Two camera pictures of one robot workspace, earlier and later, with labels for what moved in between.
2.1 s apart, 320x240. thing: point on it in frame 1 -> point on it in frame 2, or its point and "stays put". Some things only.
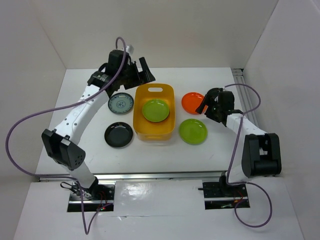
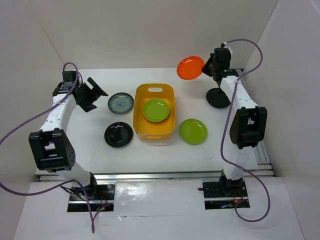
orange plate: [190, 102] -> [190, 68]
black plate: [118, 135] stays put
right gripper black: [209, 100] -> [205, 69]
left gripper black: [144, 77] -> [87, 106]
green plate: [193, 131] stays put
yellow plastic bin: [145, 129] stays put
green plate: [155, 110] stays put
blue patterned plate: [120, 103] stays put
